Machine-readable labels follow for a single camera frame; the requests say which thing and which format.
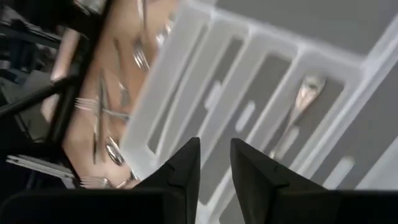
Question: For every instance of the silver table knife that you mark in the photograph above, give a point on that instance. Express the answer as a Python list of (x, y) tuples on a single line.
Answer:
[(101, 124)]

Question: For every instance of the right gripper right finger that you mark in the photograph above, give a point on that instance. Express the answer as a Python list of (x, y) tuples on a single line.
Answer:
[(280, 199)]

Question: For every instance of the silver metal bracket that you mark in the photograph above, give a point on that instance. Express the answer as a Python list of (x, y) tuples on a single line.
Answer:
[(40, 166)]

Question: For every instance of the white plastic cutlery tray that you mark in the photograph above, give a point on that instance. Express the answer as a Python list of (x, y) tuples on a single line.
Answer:
[(273, 49)]

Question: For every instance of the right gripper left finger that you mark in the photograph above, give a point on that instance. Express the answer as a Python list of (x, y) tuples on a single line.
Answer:
[(174, 199)]

